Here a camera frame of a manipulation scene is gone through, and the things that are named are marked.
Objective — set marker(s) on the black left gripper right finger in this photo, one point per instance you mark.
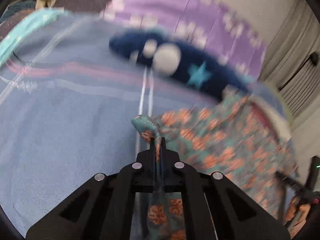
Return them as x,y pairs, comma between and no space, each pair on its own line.
213,206

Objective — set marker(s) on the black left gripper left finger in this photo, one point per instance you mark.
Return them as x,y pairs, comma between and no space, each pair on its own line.
100,209

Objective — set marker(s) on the teal floral patterned garment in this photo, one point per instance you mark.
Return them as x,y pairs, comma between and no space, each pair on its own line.
243,137

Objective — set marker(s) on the right hand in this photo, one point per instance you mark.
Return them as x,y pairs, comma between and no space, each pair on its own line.
298,213

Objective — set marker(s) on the blue plaid bed blanket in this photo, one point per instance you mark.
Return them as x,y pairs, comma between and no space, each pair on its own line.
67,105

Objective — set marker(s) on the beige pleated curtain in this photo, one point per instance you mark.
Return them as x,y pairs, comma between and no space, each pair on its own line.
292,68

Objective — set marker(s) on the navy star fleece garment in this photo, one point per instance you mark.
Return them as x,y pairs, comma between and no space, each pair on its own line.
177,60

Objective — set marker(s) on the purple floral pillow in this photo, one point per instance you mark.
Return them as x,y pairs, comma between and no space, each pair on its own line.
206,24

